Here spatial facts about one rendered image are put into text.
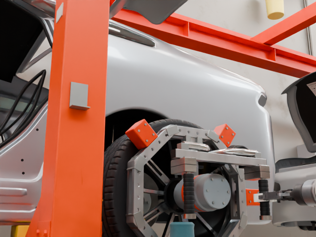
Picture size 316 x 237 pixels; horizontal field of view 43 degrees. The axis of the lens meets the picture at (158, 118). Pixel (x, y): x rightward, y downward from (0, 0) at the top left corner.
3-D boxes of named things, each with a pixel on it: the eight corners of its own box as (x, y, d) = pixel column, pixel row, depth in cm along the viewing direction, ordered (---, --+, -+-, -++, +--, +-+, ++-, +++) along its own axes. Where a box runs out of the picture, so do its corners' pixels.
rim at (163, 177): (130, 125, 186) (85, 228, 164) (155, 114, 167) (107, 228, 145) (211, 174, 204) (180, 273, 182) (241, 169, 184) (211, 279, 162)
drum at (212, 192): (200, 213, 165) (199, 178, 168) (233, 211, 147) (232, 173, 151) (170, 212, 158) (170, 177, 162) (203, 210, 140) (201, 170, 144)
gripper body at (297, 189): (301, 204, 128) (280, 206, 136) (319, 205, 132) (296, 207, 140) (299, 181, 130) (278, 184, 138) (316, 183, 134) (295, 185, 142)
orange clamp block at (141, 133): (149, 139, 162) (135, 122, 160) (159, 136, 155) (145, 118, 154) (138, 150, 158) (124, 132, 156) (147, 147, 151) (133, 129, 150)
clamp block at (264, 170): (253, 180, 158) (253, 167, 159) (270, 178, 150) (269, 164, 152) (244, 180, 155) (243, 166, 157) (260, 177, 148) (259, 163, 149)
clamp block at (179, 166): (182, 175, 141) (182, 160, 143) (197, 172, 134) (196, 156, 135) (169, 174, 139) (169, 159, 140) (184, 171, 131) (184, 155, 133)
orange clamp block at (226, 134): (217, 151, 178) (225, 136, 183) (228, 148, 172) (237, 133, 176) (207, 141, 176) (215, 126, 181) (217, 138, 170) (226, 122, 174)
